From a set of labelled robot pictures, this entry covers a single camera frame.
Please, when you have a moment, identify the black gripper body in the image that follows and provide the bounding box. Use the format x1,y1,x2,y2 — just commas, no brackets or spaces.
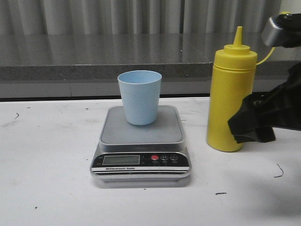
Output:
265,63,301,130

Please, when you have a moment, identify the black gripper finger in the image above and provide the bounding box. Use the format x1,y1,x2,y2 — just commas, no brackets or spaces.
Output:
228,93,276,144

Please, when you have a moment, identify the yellow squeeze bottle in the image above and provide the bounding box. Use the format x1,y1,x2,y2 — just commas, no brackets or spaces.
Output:
206,26,266,152

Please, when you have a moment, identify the light blue plastic cup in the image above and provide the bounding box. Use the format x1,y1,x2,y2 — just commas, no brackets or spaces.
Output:
118,70,162,125

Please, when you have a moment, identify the silver electronic kitchen scale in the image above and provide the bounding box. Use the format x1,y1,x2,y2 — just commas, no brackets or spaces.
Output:
90,105,192,188

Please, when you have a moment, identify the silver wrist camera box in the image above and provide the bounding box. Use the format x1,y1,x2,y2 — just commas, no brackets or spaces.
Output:
261,13,301,49

